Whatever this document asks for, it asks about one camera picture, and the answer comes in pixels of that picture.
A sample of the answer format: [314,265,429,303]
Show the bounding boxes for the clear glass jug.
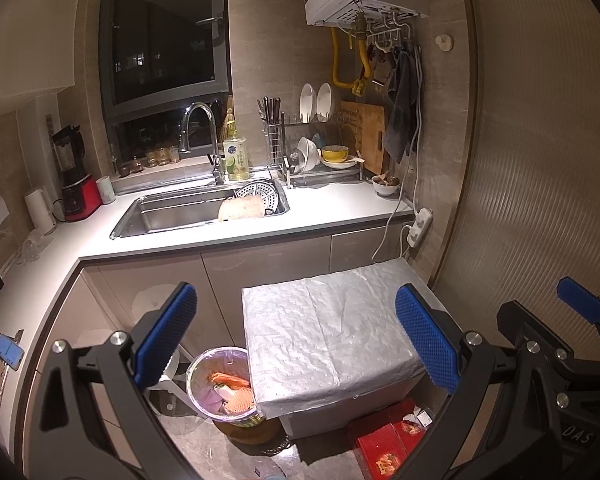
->
[16,232,56,266]

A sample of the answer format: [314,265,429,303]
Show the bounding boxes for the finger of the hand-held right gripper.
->
[556,276,600,361]
[496,301,600,376]

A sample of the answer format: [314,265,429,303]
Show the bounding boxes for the metal utensil holder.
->
[262,120,285,171]

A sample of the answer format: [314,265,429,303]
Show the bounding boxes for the white power cable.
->
[370,45,423,265]

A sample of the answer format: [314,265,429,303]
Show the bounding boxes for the blue smartphone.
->
[0,334,25,372]

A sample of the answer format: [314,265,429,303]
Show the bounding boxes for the chrome kitchen faucet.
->
[178,102,227,186]

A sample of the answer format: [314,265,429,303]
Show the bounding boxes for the yellow gas hose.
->
[330,24,373,95]

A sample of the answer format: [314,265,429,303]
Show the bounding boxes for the wooden cutting board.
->
[339,101,387,175]

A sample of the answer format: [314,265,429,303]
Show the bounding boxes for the silver padded table cover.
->
[241,262,461,420]

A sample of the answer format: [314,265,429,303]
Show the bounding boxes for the white power strip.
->
[406,207,433,248]

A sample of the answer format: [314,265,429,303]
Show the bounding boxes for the white upright plate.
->
[316,82,335,120]
[299,82,317,117]

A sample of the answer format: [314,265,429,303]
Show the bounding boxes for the small white paper box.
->
[402,407,433,428]

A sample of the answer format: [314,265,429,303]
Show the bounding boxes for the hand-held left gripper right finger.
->
[395,284,566,480]

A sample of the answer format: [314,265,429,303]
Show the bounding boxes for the white ceramic bowl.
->
[296,136,323,173]

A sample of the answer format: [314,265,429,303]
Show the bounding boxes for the yellow oil bottle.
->
[222,95,237,141]

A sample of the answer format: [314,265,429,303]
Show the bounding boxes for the dark window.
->
[99,0,231,166]

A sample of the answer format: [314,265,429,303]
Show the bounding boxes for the white electric kettle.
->
[24,186,58,236]

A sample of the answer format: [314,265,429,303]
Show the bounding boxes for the dish soap bottle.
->
[223,132,251,182]

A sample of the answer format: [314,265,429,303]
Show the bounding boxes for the row of glass jars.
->
[116,144,182,178]

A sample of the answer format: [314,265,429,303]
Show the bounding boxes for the round wooden board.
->
[217,195,266,223]

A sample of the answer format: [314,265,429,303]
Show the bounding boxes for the stainless steel sink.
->
[110,177,291,240]

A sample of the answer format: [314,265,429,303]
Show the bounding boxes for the white bowl with food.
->
[371,174,402,197]

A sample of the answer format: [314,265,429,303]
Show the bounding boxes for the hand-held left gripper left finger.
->
[27,281,201,480]

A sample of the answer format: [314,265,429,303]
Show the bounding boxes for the trash bin with purple bag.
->
[186,346,281,456]

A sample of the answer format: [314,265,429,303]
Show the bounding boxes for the beige wall cabinet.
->
[0,0,101,116]

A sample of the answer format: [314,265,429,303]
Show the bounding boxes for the grey hanging cloth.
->
[382,50,421,163]

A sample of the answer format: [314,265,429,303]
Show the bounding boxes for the metal dish rack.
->
[267,110,366,190]

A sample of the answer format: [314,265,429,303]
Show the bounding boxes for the white cup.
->
[96,175,117,206]

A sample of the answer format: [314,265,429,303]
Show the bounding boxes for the red and black blender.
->
[50,124,103,222]

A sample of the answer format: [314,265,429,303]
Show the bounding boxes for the metal steamer rack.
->
[234,181,281,216]

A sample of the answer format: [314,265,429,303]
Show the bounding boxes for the red cardboard box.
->
[355,400,438,480]

